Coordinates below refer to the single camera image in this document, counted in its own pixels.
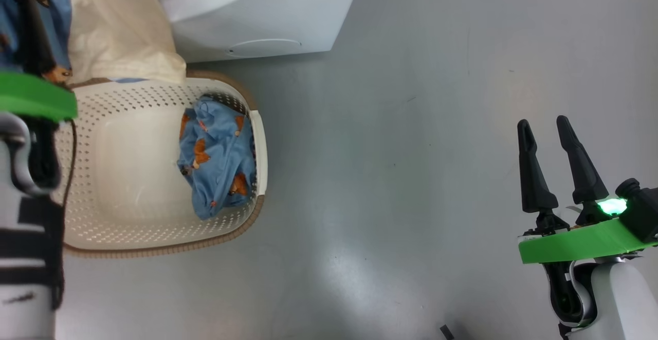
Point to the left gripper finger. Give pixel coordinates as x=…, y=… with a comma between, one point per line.
x=33, y=36

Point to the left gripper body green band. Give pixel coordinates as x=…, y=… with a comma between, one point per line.
x=31, y=95

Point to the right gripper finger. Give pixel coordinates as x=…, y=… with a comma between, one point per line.
x=534, y=180
x=583, y=175

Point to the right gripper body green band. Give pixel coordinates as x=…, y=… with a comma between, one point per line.
x=576, y=245

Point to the cream cloth garment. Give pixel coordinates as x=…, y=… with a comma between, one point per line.
x=118, y=26

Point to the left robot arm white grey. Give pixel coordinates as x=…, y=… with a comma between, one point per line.
x=25, y=257

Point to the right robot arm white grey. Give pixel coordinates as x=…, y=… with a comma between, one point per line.
x=617, y=299

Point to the cream perforated laundry basket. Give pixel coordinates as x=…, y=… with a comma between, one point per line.
x=133, y=175

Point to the white washing machine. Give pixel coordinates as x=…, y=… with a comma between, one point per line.
x=267, y=11

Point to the small black floor piece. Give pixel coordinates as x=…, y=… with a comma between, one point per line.
x=447, y=332

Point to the round white filter cover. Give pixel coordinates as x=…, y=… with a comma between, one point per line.
x=264, y=48

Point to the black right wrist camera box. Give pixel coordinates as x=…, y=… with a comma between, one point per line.
x=642, y=211

